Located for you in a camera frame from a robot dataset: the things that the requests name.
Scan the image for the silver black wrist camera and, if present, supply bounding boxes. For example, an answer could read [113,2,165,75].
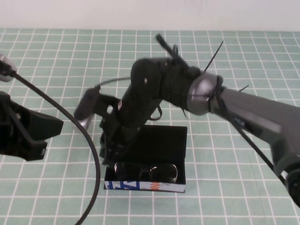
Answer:
[74,86,102,131]
[0,53,18,83]

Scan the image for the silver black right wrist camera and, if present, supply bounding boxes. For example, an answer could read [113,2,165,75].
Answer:
[74,86,102,131]

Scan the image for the green white checkered tablecloth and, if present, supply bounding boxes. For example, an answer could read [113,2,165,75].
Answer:
[0,28,300,225]

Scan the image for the black right camera bracket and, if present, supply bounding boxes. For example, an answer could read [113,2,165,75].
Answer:
[96,93,120,118]

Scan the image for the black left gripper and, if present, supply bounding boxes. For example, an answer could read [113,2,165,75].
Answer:
[0,91,64,162]

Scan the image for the long black zip tie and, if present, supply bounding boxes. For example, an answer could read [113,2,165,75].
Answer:
[203,40,225,74]

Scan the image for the thick black left camera cable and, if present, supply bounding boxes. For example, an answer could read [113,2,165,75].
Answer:
[9,67,102,225]

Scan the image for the black framed sunglasses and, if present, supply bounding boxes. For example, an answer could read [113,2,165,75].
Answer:
[113,161,179,184]

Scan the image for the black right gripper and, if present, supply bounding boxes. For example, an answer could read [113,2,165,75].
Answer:
[100,112,148,166]

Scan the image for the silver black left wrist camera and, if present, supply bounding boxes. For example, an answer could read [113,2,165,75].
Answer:
[0,53,18,83]

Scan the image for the black folding glasses case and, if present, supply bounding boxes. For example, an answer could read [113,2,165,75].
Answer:
[103,124,188,194]

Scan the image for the black velcro strap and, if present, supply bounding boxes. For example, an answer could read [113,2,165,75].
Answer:
[156,34,188,68]

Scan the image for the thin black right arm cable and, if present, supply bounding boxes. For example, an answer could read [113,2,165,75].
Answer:
[95,76,290,188]

